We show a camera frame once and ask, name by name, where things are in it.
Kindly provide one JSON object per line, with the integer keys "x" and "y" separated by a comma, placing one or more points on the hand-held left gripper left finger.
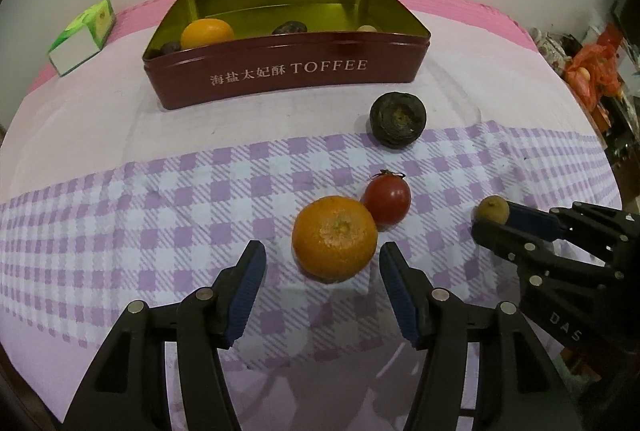
{"x": 247, "y": 291}

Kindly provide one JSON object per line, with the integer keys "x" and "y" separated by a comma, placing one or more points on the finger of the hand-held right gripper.
{"x": 500, "y": 238}
{"x": 532, "y": 222}

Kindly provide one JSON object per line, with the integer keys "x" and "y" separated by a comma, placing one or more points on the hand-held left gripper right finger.
{"x": 400, "y": 296}

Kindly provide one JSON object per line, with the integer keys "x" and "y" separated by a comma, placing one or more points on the small olive-green fruit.
{"x": 491, "y": 209}

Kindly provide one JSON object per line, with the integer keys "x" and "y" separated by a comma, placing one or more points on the large orange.
{"x": 335, "y": 238}

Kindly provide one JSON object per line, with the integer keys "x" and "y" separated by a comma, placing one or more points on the dark red tin box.
{"x": 280, "y": 76}

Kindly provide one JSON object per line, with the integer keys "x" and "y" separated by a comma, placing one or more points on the brown longan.
{"x": 366, "y": 29}

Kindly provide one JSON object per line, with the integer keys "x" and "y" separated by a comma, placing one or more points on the small dark dried fruit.
{"x": 171, "y": 48}
{"x": 289, "y": 28}

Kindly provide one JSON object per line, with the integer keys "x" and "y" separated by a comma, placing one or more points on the small orange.
{"x": 207, "y": 33}

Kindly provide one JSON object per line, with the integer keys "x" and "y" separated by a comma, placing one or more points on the red tomato with stem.
{"x": 386, "y": 200}

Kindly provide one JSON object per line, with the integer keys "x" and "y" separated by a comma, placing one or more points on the large dark dried fruit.
{"x": 398, "y": 120}

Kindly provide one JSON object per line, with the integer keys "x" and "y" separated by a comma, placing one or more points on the pink and purple checked tablecloth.
{"x": 125, "y": 191}

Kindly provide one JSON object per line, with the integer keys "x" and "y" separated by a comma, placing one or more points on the orange plastic bag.
{"x": 592, "y": 71}

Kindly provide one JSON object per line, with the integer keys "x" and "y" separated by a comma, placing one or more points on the floral patterned bag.
{"x": 550, "y": 47}

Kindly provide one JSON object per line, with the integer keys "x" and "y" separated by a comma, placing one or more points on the green tissue box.
{"x": 75, "y": 48}

